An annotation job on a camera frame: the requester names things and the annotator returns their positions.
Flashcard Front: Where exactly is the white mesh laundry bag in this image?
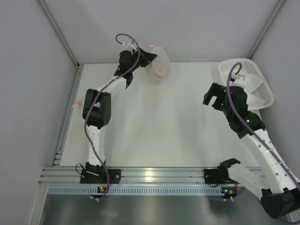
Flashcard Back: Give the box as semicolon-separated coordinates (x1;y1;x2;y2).
72;100;83;109
147;45;171;81

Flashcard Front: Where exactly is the white cloth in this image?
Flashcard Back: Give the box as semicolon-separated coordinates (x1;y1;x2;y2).
244;74;264;107

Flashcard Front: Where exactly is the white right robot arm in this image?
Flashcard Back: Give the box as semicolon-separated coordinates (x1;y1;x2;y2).
203;82;300;219

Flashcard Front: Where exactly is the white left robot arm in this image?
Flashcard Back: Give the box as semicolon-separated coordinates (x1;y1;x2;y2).
80;49;157;185

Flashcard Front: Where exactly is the white plastic basket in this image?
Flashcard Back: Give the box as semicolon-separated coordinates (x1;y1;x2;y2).
218;58;274;111

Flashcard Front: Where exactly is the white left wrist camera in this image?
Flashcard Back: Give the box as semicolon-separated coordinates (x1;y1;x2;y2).
121;39;138;52

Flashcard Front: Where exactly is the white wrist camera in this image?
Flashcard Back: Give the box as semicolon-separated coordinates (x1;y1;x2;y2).
231;74;247;89
121;39;138;52

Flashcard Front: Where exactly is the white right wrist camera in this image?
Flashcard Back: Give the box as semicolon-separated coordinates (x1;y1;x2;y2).
231;74;247;89

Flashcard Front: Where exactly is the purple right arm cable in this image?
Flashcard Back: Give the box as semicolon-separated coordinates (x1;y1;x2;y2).
226;62;300;223

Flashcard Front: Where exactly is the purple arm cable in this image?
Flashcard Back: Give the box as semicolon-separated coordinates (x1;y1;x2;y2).
83;34;141;200
226;62;300;223

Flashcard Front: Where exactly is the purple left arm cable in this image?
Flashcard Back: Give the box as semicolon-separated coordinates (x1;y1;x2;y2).
83;34;141;200

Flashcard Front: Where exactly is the aluminium frame post left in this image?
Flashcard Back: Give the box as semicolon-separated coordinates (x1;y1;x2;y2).
36;0;80;68

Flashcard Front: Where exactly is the aluminium frame post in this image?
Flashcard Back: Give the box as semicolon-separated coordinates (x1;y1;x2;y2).
36;0;80;68
246;0;287;60

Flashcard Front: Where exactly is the aluminium frame post right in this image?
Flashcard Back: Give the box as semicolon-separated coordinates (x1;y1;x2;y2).
246;0;287;60

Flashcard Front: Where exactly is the white slotted cable duct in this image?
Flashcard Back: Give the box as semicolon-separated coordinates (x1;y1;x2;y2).
48;186;236;196

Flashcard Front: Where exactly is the aluminium mounting rail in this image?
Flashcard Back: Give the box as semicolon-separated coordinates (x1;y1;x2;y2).
38;166;265;187

